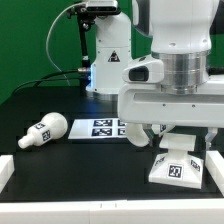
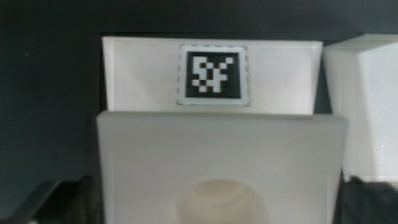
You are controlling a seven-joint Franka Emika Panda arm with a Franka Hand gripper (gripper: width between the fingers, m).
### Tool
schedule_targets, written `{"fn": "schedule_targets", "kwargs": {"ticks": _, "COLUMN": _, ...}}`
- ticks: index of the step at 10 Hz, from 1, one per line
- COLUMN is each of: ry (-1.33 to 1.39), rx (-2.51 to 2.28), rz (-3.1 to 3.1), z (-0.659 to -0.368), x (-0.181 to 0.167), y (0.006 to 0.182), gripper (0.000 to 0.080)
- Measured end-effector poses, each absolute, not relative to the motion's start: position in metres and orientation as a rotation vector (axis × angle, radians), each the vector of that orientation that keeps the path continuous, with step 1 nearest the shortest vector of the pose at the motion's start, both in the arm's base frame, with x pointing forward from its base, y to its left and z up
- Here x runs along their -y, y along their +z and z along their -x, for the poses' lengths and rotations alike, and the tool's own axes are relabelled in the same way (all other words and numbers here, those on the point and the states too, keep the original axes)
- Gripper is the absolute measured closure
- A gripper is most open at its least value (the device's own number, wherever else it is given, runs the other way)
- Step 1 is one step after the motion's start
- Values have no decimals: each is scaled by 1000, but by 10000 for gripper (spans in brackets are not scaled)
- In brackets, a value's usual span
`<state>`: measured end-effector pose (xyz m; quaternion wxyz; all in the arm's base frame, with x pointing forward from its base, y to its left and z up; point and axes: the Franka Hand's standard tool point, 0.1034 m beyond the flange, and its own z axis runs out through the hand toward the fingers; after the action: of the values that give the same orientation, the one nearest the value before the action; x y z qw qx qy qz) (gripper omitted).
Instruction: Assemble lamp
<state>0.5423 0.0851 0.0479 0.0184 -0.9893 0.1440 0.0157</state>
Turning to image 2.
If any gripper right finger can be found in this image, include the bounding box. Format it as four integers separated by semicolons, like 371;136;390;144
334;176;398;224

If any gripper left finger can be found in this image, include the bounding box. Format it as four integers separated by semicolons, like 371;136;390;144
12;176;96;224

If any white lamp base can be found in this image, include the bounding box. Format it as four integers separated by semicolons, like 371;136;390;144
97;37;346;224

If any white right wall block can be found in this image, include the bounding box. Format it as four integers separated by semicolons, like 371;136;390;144
323;34;398;183

